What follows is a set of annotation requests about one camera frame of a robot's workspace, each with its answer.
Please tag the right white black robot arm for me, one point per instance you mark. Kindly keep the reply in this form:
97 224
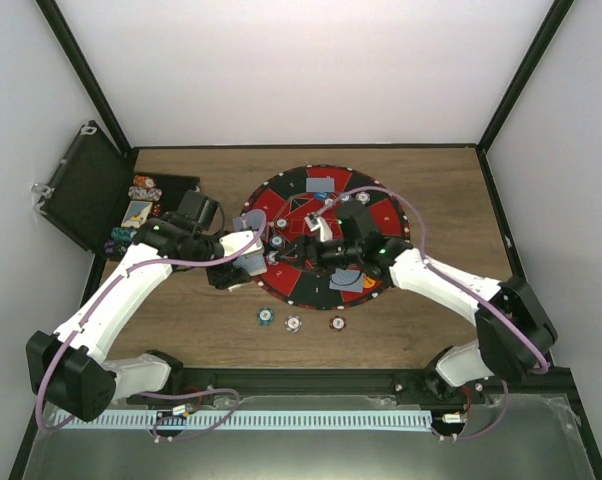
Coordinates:
514 333

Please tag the face down card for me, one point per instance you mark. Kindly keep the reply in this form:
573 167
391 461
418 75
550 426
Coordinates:
320 185
347 280

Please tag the brown red 100 chip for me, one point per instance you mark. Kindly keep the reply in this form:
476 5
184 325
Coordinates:
281 223

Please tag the blue backed card deck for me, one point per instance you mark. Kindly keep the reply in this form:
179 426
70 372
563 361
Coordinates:
245 268

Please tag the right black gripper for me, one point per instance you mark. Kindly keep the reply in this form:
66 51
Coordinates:
304 243

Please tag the green blue chip stack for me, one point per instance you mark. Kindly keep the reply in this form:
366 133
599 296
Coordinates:
265 316

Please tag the card box in case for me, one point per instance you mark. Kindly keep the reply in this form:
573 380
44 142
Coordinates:
136 214

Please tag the light blue slotted rail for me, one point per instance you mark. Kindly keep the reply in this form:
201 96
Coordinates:
384 420

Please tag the face down card bottom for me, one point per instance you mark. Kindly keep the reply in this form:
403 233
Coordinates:
347 280

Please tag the black poker case lid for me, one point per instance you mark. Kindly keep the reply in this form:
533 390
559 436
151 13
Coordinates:
87 194

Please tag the black front mounting rail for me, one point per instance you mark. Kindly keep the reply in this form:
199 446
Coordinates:
406 386

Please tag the round red black poker mat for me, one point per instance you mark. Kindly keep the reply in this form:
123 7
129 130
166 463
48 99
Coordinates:
380 225

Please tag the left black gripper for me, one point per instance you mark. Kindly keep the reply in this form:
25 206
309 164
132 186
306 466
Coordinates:
227 277

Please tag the green blue 50 chip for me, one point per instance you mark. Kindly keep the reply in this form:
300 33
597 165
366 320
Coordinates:
276 241

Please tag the chips inside case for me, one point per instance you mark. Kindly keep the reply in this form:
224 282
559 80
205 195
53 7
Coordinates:
143 188

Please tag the face down card top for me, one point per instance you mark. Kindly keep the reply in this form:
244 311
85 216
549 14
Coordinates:
320 185

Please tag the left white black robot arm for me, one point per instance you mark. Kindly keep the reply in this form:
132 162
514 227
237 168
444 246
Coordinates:
69 369

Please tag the blue orange 10 chip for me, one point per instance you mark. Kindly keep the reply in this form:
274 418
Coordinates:
273 258

